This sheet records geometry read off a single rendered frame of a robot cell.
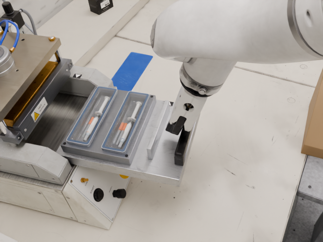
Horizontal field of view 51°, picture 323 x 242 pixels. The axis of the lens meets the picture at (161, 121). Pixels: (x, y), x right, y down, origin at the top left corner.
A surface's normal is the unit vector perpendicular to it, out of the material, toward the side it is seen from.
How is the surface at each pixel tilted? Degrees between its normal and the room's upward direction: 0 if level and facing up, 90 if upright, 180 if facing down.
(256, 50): 110
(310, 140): 44
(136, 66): 0
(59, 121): 0
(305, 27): 97
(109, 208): 65
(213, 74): 95
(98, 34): 0
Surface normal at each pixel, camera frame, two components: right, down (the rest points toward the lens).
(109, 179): 0.84, -0.13
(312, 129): -0.31, 0.01
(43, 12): 0.89, 0.30
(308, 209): -0.07, -0.66
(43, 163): 0.58, -0.40
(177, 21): -0.69, -0.07
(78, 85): -0.27, 0.73
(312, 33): -0.80, 0.59
